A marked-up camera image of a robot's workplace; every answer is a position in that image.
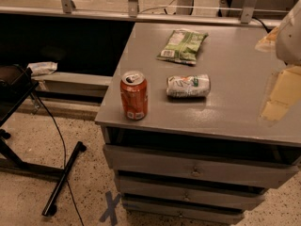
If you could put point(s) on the crushed white soda can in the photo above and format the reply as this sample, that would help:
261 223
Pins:
191 86

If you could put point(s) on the bottom grey drawer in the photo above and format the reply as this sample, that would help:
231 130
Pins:
181 210

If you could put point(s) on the black rolling stand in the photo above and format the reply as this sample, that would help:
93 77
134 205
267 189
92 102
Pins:
16 86

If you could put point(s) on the grey low ledge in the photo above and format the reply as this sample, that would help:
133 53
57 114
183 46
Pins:
74 83

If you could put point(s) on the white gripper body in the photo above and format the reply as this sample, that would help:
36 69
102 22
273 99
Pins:
291 37

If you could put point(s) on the grey drawer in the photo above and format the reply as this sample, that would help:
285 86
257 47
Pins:
196 168
187 193
181 210

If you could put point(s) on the grey drawer cabinet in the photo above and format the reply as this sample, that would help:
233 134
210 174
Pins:
224 125

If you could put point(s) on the orange soda can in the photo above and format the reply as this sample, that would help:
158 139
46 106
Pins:
134 95

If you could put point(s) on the green chip bag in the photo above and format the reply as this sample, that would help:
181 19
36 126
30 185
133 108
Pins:
182 47

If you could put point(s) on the middle grey drawer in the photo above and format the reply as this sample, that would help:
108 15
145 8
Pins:
187 193

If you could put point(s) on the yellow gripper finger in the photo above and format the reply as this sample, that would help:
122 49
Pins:
285 93
268 43

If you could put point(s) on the white packet on ledge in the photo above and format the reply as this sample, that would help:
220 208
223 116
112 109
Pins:
42 68

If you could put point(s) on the top grey drawer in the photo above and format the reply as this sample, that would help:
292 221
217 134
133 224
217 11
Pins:
196 168

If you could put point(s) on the grey metal railing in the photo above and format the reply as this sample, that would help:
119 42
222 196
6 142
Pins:
152 11

